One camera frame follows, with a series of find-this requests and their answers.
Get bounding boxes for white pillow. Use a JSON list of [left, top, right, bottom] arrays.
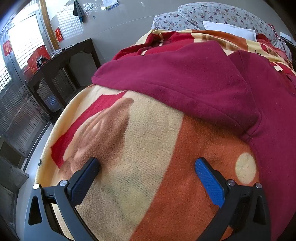
[[202, 20, 257, 41]]

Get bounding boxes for dark hanging cloth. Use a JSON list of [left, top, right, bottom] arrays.
[[73, 0, 85, 23]]

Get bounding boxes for dark wooden table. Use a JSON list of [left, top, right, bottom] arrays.
[[26, 38, 99, 121]]

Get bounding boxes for dark wooden headboard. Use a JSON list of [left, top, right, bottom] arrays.
[[279, 32, 296, 54]]

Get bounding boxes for red cloth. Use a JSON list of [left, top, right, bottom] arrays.
[[256, 33, 279, 48]]

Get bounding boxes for printed fleece blanket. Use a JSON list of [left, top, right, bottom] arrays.
[[37, 29, 296, 241]]

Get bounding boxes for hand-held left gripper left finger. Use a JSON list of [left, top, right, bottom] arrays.
[[24, 157, 100, 241]]

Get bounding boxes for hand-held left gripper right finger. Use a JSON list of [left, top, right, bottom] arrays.
[[195, 157, 271, 241]]

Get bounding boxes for maroon sweater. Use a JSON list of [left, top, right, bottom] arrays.
[[92, 42, 296, 241]]

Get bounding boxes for wall papers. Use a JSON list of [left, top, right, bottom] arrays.
[[103, 0, 120, 11]]

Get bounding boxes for red cardboard box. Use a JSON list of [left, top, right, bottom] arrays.
[[27, 45, 51, 71]]

